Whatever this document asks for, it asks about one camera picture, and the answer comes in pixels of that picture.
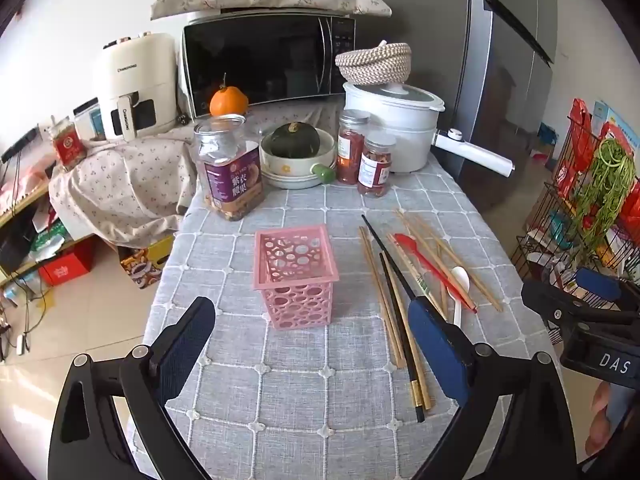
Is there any red cardboard box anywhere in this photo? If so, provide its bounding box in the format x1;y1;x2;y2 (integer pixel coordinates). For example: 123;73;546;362
39;252;96;287

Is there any black microwave oven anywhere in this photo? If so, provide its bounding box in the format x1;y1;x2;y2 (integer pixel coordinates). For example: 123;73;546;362
181;10;357;118

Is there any pink cloth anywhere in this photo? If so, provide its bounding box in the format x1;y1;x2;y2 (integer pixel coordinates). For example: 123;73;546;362
0;164;51;203

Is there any small-print floral draped cloth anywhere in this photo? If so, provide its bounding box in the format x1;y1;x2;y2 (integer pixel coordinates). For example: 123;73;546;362
49;95;346;248

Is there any black power strip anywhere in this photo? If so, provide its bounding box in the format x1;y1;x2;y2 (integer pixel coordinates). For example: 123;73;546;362
0;127;39;163

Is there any grey checkered tablecloth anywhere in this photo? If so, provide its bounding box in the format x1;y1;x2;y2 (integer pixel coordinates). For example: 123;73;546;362
125;152;566;480

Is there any woven rope basket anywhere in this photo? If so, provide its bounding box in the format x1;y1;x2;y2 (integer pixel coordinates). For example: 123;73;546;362
335;42;412;86

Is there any short spice jar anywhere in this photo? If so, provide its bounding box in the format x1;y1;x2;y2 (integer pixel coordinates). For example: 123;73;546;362
357;131;397;197

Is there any green kabocha pumpkin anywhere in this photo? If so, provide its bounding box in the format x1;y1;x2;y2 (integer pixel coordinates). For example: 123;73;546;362
270;121;321;158

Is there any black wire rack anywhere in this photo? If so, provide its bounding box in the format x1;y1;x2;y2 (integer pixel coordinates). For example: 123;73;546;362
510;115;640;311

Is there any glass jar purple label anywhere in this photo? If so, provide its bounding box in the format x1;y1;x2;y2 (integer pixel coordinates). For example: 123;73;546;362
194;114;266;222

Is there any cream air fryer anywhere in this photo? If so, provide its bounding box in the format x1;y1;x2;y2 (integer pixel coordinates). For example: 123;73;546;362
91;31;180;142

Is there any pile of wooden chopsticks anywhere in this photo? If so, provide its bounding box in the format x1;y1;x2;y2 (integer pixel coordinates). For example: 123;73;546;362
357;208;503;411

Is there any red plastic spoon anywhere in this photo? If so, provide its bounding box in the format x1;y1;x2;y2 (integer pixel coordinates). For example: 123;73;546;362
392;232;478;313

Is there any wooden shelf unit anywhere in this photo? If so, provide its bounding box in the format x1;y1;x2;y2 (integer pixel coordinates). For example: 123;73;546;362
0;175;96;286

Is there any pink perforated plastic basket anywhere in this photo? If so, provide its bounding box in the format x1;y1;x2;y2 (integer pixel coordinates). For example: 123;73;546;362
254;225;340;331

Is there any grey refrigerator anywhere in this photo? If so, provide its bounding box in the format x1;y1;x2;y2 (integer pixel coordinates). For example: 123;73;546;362
350;0;558;211

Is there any orange fruit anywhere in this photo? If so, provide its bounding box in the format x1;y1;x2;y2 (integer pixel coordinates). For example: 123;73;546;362
209;74;249;117

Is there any bundle of green beans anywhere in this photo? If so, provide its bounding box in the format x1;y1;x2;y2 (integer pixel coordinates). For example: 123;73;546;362
575;137;640;253

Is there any cream bowl green handle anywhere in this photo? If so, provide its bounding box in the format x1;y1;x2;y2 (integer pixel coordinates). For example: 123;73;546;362
260;129;337;183

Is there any black chopstick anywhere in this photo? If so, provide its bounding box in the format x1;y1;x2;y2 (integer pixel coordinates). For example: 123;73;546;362
379;253;426;423
361;215;420;307

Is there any white plastic spoon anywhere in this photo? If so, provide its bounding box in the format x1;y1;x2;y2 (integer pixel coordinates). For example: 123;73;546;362
450;266;472;326

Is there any tall spice jar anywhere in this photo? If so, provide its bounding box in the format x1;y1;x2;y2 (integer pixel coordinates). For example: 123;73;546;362
337;109;371;184

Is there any red snack bag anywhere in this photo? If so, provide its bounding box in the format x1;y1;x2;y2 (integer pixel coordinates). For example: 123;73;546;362
557;99;593;198

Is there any yellow printed carton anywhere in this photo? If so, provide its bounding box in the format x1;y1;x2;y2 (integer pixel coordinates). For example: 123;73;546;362
119;237;176;291

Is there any container with black lid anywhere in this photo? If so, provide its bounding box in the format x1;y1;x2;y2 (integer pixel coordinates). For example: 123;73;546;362
74;97;106;141

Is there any person's right hand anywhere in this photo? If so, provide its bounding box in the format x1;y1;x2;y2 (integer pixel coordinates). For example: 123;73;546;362
586;382;615;456

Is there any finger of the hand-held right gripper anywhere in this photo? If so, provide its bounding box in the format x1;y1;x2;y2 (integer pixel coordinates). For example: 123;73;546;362
521;279;640;333
574;266;640;312

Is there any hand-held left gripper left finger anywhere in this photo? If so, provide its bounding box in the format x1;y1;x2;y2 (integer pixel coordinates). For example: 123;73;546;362
47;296;217;480

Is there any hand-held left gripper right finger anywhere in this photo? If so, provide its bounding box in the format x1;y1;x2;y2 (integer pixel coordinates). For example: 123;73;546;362
406;299;583;480

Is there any cream plate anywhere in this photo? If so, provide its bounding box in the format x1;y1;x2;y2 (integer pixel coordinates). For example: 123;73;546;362
261;160;337;190

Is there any green white plastic bag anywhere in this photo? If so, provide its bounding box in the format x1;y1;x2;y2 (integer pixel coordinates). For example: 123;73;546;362
30;220;69;257

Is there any white electric cooking pot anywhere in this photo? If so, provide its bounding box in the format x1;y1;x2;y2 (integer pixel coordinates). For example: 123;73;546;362
342;80;516;177

